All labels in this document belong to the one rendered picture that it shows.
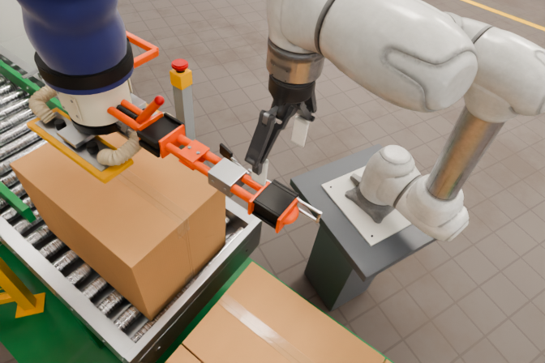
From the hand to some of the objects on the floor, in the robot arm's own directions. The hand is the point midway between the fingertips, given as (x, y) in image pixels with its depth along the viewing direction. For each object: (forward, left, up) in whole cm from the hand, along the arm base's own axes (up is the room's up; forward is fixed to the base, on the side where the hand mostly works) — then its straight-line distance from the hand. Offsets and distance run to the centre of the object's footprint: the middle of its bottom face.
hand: (279, 158), depth 75 cm
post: (-27, -91, -141) cm, 170 cm away
